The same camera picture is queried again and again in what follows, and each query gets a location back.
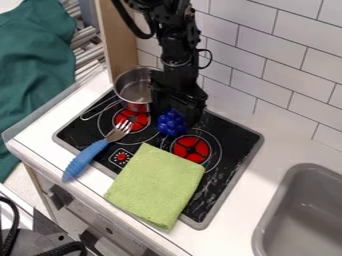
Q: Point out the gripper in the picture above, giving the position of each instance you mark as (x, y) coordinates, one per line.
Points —
(178, 95)

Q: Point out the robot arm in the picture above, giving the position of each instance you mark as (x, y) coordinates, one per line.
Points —
(176, 36)

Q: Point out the blue toy grapes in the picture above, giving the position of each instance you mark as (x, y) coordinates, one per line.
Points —
(171, 122)

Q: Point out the silver pot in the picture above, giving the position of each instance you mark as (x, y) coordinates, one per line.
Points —
(132, 89)

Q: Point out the toy stove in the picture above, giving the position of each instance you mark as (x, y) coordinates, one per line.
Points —
(231, 146)

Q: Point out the green cloth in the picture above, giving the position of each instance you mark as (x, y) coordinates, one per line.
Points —
(156, 186)

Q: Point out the teal cloth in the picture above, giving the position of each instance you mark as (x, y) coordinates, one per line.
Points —
(31, 66)

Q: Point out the toy sink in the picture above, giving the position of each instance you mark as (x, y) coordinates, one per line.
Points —
(307, 213)

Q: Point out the grey metal frame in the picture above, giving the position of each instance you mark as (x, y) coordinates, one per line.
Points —
(87, 50)

